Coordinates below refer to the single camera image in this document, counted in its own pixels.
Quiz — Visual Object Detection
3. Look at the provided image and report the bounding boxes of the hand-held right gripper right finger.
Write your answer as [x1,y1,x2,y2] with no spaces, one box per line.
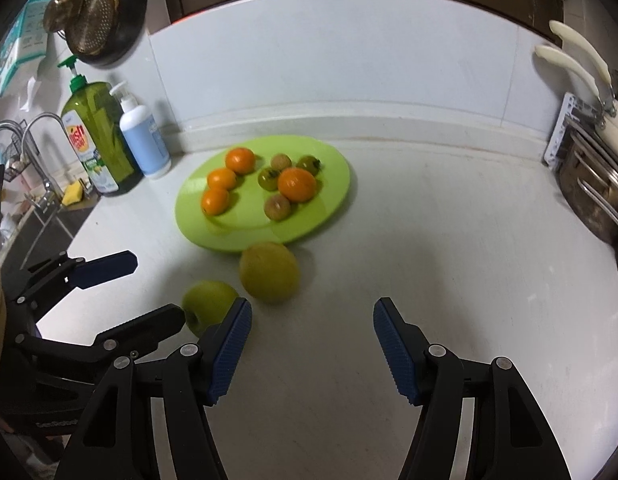
[373,297,572,480]

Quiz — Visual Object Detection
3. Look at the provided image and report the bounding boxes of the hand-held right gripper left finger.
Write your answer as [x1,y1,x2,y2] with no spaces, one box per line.
[54,297,253,480]

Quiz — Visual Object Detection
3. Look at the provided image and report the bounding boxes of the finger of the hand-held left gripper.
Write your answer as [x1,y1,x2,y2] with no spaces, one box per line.
[11,305,186,368]
[3,251,138,319]

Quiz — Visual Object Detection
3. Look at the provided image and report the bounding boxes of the green apple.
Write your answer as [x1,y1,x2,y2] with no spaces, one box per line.
[182,281,241,337]

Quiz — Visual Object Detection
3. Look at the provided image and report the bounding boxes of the small oval orange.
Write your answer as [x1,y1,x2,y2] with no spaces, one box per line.
[201,187,230,216]
[207,167,239,191]

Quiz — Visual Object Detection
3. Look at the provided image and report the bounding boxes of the large round orange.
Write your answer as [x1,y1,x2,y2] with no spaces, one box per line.
[277,167,318,204]

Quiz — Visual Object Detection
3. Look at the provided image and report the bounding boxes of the green plate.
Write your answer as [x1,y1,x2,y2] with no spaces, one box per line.
[175,135,351,252]

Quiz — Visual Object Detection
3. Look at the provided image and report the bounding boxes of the yellow sponge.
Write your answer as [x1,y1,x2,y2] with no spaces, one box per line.
[61,180,86,206]

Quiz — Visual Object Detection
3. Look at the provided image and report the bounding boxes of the white pump bottle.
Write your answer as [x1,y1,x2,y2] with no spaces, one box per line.
[109,81,172,179]

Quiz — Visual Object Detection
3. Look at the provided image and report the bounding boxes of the green dish soap bottle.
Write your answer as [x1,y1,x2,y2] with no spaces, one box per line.
[57,56,144,196]

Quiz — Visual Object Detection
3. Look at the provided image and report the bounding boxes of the small mandarin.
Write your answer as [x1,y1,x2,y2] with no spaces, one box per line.
[225,147,257,175]

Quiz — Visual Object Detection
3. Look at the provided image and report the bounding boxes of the thin chrome faucet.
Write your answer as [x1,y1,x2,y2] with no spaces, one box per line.
[0,119,27,161]

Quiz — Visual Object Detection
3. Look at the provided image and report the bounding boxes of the metal strainer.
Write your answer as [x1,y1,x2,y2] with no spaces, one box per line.
[44,0,120,56]

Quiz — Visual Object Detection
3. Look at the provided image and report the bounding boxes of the teal and white packet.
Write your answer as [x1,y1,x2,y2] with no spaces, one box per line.
[0,0,62,96]

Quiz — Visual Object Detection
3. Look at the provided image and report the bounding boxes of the black hanging pan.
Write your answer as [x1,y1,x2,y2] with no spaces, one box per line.
[64,0,148,67]

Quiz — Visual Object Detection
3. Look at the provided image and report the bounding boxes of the wire sink caddy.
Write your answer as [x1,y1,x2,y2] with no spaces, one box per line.
[3,142,27,183]

